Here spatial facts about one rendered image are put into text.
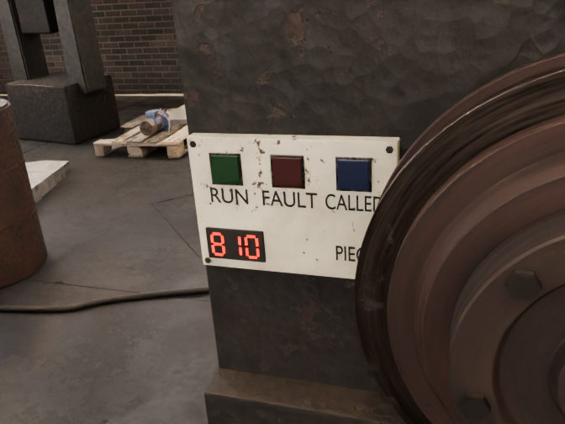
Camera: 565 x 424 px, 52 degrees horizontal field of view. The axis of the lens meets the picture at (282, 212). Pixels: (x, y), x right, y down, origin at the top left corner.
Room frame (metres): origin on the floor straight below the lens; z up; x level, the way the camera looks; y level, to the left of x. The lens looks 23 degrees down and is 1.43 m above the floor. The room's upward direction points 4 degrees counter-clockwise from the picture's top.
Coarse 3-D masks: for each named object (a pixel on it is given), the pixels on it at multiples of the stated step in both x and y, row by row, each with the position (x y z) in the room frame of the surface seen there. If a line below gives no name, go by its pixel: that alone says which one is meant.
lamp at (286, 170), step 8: (272, 160) 0.66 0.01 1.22; (280, 160) 0.66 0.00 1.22; (288, 160) 0.66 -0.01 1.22; (296, 160) 0.66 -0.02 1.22; (272, 168) 0.67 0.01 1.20; (280, 168) 0.66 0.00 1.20; (288, 168) 0.66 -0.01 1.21; (296, 168) 0.66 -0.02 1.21; (280, 176) 0.66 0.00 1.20; (288, 176) 0.66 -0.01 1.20; (296, 176) 0.66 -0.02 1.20; (280, 184) 0.66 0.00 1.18; (288, 184) 0.66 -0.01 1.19; (296, 184) 0.66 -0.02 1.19
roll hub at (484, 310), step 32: (544, 224) 0.40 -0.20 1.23; (512, 256) 0.39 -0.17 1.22; (544, 256) 0.37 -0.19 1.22; (480, 288) 0.39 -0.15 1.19; (544, 288) 0.37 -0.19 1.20; (480, 320) 0.39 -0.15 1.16; (512, 320) 0.38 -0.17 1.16; (544, 320) 0.38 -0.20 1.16; (480, 352) 0.39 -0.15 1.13; (512, 352) 0.39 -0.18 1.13; (544, 352) 0.38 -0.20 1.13; (480, 384) 0.38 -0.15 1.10; (512, 384) 0.39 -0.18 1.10; (544, 384) 0.38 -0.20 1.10; (512, 416) 0.38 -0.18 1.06; (544, 416) 0.38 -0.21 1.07
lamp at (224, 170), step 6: (210, 156) 0.69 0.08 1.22; (216, 156) 0.69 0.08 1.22; (222, 156) 0.69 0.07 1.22; (228, 156) 0.68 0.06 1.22; (234, 156) 0.68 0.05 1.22; (216, 162) 0.69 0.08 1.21; (222, 162) 0.69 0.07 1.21; (228, 162) 0.68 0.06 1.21; (234, 162) 0.68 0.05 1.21; (216, 168) 0.69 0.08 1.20; (222, 168) 0.69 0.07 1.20; (228, 168) 0.68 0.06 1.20; (234, 168) 0.68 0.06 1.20; (216, 174) 0.69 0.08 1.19; (222, 174) 0.69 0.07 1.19; (228, 174) 0.68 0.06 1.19; (234, 174) 0.68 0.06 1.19; (216, 180) 0.69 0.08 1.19; (222, 180) 0.69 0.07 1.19; (228, 180) 0.68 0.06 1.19; (234, 180) 0.68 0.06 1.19
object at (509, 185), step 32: (544, 128) 0.44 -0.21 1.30; (480, 160) 0.45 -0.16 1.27; (512, 160) 0.44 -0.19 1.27; (544, 160) 0.44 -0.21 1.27; (448, 192) 0.46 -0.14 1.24; (480, 192) 0.45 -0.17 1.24; (512, 192) 0.43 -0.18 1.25; (544, 192) 0.42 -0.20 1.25; (416, 224) 0.47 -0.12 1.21; (448, 224) 0.46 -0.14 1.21; (480, 224) 0.43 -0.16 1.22; (512, 224) 0.42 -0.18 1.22; (416, 256) 0.47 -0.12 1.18; (448, 256) 0.44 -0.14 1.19; (480, 256) 0.43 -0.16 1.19; (416, 288) 0.47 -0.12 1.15; (448, 288) 0.44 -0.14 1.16; (416, 320) 0.46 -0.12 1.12; (448, 320) 0.44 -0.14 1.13; (416, 352) 0.47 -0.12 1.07; (448, 352) 0.44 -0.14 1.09; (416, 384) 0.47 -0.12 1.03; (448, 384) 0.44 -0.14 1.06; (448, 416) 0.46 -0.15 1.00
